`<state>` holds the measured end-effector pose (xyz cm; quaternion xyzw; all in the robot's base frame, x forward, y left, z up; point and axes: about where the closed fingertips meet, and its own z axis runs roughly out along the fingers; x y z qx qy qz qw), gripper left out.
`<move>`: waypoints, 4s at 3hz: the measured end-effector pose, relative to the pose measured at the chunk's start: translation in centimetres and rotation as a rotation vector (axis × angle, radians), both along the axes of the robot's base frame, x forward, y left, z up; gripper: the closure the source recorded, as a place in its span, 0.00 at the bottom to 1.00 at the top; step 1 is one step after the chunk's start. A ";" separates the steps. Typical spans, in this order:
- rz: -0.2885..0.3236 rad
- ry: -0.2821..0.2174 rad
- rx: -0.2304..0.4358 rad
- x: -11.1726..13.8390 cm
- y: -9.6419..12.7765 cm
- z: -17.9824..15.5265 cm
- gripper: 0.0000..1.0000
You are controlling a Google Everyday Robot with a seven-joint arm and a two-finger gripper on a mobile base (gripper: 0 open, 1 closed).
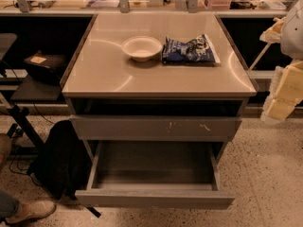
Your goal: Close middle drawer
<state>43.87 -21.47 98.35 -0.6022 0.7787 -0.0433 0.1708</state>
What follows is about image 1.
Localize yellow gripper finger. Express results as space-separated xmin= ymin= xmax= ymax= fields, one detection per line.
xmin=260 ymin=61 xmax=303 ymax=121
xmin=259 ymin=17 xmax=285 ymax=44

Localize grey drawer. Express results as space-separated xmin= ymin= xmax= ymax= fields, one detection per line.
xmin=76 ymin=141 xmax=235 ymax=209
xmin=70 ymin=115 xmax=241 ymax=142

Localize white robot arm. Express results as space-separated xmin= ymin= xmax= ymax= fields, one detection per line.
xmin=259 ymin=0 xmax=303 ymax=125

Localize grey drawer cabinet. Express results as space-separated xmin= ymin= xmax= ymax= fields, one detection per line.
xmin=60 ymin=12 xmax=259 ymax=163

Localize white leaning stick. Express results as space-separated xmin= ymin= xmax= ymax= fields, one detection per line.
xmin=248 ymin=44 xmax=272 ymax=71

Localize blue chip bag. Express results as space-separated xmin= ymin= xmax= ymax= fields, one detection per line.
xmin=161 ymin=34 xmax=221 ymax=64

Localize white bowl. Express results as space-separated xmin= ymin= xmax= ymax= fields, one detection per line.
xmin=121 ymin=36 xmax=163 ymax=62

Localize black box with label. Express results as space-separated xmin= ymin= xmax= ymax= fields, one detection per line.
xmin=24 ymin=51 xmax=68 ymax=85

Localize black backpack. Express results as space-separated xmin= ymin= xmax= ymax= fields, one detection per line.
xmin=27 ymin=120 xmax=91 ymax=200

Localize black tripod stand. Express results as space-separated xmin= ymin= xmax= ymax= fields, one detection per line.
xmin=8 ymin=105 xmax=45 ymax=150

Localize tan shoe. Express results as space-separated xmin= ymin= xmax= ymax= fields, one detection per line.
xmin=5 ymin=201 xmax=56 ymax=224

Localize person knee brown trousers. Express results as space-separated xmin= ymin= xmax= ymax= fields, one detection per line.
xmin=0 ymin=133 xmax=11 ymax=171

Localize blue jeans leg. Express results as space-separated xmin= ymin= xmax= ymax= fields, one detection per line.
xmin=0 ymin=190 xmax=20 ymax=218

